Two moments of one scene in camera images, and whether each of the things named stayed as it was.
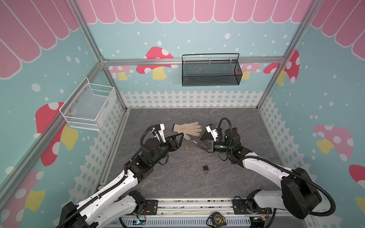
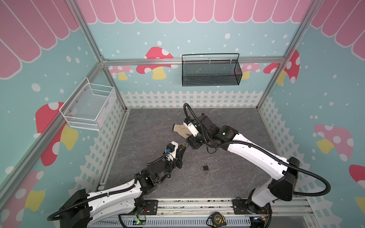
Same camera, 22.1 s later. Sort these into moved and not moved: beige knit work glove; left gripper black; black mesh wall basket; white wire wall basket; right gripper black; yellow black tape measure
Moved: right gripper black; left gripper black
Not moved: beige knit work glove; white wire wall basket; black mesh wall basket; yellow black tape measure
